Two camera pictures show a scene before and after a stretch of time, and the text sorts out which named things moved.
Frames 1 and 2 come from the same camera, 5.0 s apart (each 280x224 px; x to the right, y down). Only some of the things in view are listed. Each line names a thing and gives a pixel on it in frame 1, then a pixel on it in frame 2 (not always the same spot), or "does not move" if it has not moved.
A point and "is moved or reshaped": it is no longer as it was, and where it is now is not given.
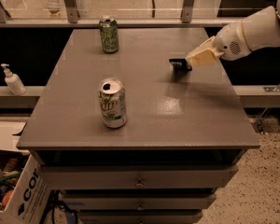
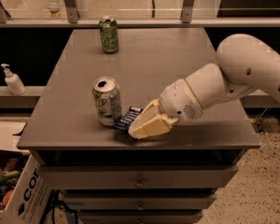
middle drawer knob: x=140 y=208 does not move
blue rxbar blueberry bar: x=180 y=65 -> x=123 y=124
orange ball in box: x=7 y=198 does not move
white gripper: x=230 y=43 -> x=179 y=99
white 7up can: x=112 y=95 is moved or reshaped
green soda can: x=109 y=35 does not move
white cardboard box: x=30 y=196 does not move
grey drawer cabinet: x=181 y=139 does not move
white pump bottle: x=14 y=82 does not move
